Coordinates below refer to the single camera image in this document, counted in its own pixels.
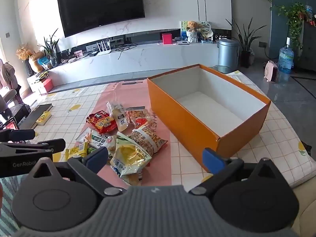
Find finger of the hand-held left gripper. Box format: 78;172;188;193
0;129;35;142
22;139;66;153

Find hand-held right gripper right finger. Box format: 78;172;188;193
189;148;280;195

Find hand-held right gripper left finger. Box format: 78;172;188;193
27;148;126;198

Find red snack packet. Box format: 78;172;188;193
86;111;118;134

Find beige snack packet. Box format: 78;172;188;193
106;101;129;131

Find orange cardboard box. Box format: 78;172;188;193
147;64;271;173

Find clear packet of orange snacks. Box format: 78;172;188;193
127;109;151;129

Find white green-label snack packet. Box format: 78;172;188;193
87;130;116;153

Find small yellow snack packet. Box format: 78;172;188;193
65;142;89;161

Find white orange snack packet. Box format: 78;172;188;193
75;128;93;144

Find yellow tissue pack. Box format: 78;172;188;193
36;111;51;125

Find pale green snack packet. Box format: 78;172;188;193
116;131;135;149

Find yellow green snack bag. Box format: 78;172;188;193
110;138;152;178

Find teal striped cloth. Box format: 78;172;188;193
0;178;20;237

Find brown printed snack bag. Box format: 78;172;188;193
128;122;168;155

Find red gift box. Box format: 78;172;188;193
37;78;53;94

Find pink hanging clothes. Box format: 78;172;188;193
0;59;18;89

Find pink plastic sheet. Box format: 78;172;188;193
74;80;173;187

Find brown round vase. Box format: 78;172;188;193
29;52;45;73

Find dried orange flowers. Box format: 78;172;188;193
16;44;32;61

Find glass side table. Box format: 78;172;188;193
212;65;234;74

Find potted orchid leaf plant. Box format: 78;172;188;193
38;28;60;66

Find beige cushion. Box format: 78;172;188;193
291;178;316;237

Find white router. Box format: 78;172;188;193
95;42;111;56

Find pink small heater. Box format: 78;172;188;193
264;60;279;83

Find silver trash can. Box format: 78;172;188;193
217;39;239;68

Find potted long-leaf plant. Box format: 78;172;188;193
226;17;262;68

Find white television console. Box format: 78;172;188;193
27;41;220;87

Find blue water bottle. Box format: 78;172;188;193
278;38;295;74

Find round hand fan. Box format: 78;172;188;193
197;21;213;34

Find brown teddy bear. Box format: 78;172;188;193
186;21;201;32

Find dark teal cabinet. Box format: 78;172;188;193
296;20;316;71

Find black flat screen television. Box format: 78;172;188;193
57;0;146;38

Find trailing green vine plant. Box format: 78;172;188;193
270;2;309;52

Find black cables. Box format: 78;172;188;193
115;43;137;52

